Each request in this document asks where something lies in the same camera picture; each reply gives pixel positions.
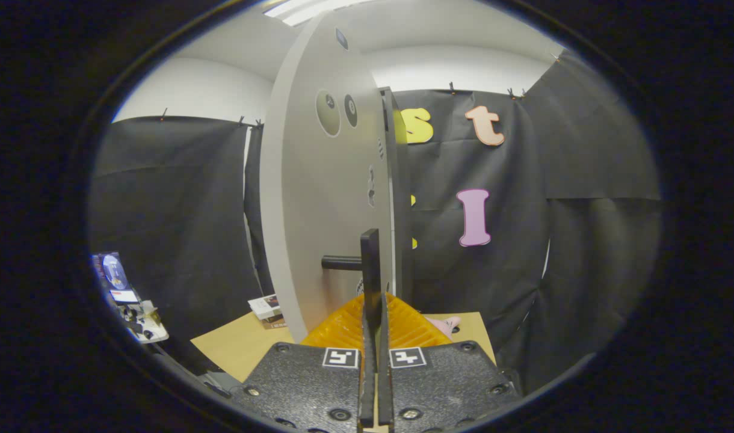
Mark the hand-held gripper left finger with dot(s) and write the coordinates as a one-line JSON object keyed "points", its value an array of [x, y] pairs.
{"points": [[367, 385]]}

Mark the dark grey shoe cabinet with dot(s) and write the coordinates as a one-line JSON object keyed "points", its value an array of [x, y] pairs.
{"points": [[402, 168]]}

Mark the white booklet box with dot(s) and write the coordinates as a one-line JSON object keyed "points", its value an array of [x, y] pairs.
{"points": [[265, 305]]}

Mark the pink and green plush toy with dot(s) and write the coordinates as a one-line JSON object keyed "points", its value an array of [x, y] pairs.
{"points": [[446, 325]]}

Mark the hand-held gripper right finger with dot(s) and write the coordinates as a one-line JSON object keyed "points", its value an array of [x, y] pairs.
{"points": [[384, 385]]}

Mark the long ceiling light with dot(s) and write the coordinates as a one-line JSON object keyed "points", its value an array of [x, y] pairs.
{"points": [[301, 12]]}

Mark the white cluttered tray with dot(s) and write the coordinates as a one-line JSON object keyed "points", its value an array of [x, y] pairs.
{"points": [[144, 322]]}

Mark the black backdrop cloth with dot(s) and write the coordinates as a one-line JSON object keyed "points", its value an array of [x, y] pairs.
{"points": [[583, 270]]}

